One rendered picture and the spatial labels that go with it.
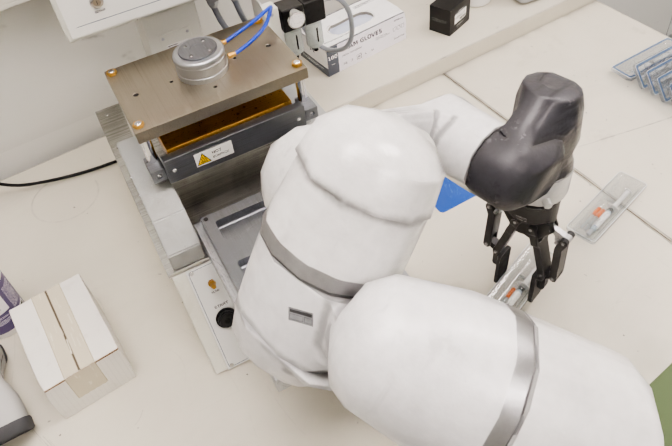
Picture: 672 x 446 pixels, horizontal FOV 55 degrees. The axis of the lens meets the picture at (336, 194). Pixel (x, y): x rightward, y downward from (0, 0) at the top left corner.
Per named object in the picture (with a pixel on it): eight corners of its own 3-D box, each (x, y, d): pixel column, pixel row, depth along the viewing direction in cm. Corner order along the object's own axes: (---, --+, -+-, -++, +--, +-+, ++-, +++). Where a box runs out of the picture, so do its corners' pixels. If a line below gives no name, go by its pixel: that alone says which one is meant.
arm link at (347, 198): (155, 204, 53) (217, 17, 46) (309, 189, 66) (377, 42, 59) (293, 375, 43) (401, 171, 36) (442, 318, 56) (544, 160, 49)
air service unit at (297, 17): (265, 62, 124) (251, -9, 113) (333, 36, 128) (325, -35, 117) (277, 75, 120) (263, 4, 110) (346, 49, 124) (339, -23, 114)
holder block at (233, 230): (203, 229, 96) (199, 217, 94) (323, 176, 101) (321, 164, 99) (246, 309, 85) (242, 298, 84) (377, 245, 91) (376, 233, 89)
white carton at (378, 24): (300, 55, 156) (296, 28, 150) (376, 19, 164) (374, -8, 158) (329, 77, 148) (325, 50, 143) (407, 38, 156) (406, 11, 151)
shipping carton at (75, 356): (31, 337, 112) (7, 307, 106) (102, 300, 116) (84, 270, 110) (59, 423, 101) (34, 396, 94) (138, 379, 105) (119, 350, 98)
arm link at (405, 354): (554, 395, 34) (241, 261, 33) (412, 572, 41) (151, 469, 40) (508, 221, 51) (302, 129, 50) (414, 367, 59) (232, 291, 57)
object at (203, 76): (113, 97, 113) (85, 32, 103) (274, 37, 121) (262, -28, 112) (154, 180, 97) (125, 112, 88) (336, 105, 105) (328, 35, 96)
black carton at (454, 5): (428, 29, 158) (429, 4, 153) (448, 12, 162) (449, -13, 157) (449, 36, 155) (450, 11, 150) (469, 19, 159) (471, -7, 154)
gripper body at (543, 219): (494, 190, 92) (488, 233, 98) (549, 217, 87) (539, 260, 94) (521, 160, 95) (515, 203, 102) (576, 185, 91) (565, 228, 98)
